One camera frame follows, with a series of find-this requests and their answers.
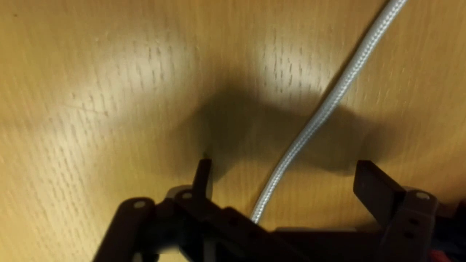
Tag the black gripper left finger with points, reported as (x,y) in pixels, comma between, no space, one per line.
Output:
(146,227)

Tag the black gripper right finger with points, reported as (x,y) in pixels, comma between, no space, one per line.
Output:
(408,218)

